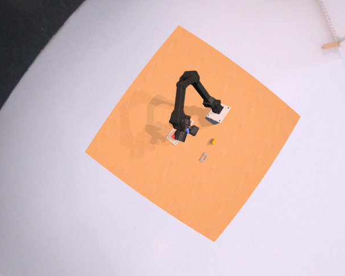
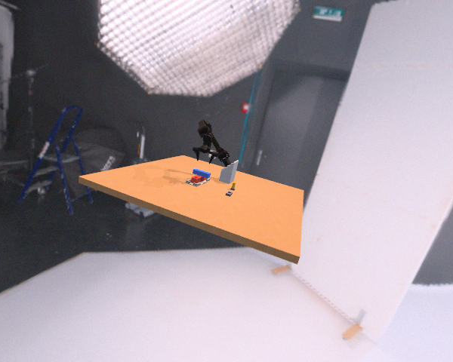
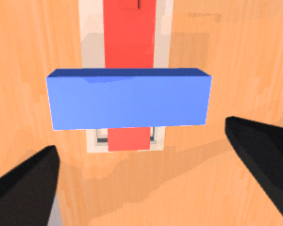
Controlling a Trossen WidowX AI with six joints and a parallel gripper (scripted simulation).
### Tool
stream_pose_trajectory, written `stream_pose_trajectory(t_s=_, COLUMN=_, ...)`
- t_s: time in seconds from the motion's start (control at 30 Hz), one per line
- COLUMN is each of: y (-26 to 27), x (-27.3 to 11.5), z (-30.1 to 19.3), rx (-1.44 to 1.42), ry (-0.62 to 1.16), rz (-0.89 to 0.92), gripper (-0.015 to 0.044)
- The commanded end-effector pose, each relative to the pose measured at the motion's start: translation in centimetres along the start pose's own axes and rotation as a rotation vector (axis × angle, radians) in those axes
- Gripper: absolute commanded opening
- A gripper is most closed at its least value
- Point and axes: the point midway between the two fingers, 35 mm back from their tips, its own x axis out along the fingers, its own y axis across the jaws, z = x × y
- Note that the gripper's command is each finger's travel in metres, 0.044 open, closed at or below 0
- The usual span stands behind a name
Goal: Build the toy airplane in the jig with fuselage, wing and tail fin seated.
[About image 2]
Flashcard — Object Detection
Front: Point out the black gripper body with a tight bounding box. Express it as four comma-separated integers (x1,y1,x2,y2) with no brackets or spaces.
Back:
193,143,219,157

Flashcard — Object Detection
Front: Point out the blue rectangular block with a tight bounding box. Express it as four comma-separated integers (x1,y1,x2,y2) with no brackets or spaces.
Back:
193,169,211,178

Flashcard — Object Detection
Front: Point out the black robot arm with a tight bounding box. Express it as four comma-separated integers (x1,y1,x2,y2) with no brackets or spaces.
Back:
198,119,232,166

